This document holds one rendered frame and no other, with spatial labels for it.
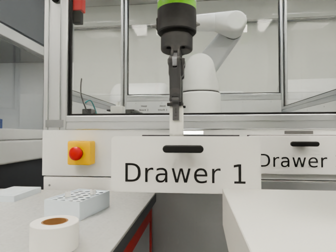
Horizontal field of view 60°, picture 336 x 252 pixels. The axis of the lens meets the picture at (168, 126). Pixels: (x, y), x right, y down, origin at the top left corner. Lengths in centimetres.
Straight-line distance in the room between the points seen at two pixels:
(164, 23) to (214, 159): 32
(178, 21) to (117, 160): 33
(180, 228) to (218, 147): 42
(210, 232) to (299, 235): 63
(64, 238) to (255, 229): 27
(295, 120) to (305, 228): 61
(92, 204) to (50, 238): 21
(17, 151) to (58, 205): 88
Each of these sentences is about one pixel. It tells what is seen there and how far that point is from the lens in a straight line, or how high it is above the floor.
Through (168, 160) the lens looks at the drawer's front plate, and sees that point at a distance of 57.
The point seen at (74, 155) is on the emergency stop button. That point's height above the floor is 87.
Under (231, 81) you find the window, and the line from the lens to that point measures 92.
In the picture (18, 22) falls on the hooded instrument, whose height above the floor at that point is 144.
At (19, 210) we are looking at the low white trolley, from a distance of 76.
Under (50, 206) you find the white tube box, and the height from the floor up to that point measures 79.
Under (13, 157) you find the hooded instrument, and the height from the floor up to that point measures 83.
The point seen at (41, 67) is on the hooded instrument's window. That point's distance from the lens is 174.
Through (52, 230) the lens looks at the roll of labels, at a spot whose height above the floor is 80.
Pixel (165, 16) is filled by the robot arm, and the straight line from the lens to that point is 69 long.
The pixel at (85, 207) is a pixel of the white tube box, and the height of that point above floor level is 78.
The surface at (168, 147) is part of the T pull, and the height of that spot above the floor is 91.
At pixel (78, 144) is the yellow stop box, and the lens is 91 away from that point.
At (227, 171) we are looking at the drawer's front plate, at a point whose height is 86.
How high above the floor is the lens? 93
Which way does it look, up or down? 2 degrees up
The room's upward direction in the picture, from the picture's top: straight up
